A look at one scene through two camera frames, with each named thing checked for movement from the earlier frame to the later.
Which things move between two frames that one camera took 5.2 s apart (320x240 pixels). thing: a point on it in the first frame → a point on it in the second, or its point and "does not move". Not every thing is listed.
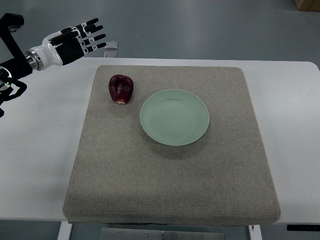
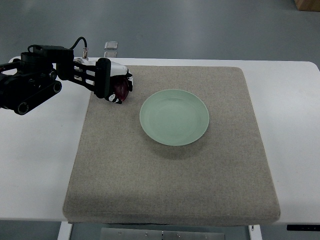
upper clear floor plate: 111,45 does not move
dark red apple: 120,87 does not move
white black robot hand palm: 65,52 → 102,70
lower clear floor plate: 110,54 does not move
